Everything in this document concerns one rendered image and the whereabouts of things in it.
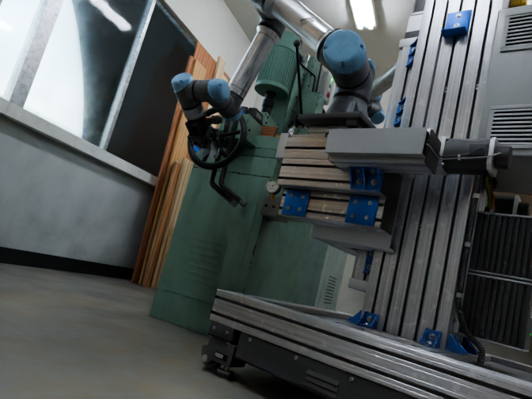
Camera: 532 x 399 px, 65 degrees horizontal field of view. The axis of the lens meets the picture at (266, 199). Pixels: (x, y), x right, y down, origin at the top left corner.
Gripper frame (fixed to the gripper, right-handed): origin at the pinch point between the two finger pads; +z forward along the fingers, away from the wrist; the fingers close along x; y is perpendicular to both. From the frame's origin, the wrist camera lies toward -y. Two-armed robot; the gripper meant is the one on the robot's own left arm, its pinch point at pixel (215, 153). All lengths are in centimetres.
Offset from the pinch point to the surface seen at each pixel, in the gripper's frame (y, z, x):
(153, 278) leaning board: -7, 139, -114
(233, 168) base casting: -13.5, 19.7, -5.5
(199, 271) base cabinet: 29, 44, -8
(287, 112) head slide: -62, 22, 0
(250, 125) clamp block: -26.5, 4.8, 1.0
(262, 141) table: -25.7, 12.5, 5.3
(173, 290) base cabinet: 38, 49, -19
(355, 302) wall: -97, 255, 5
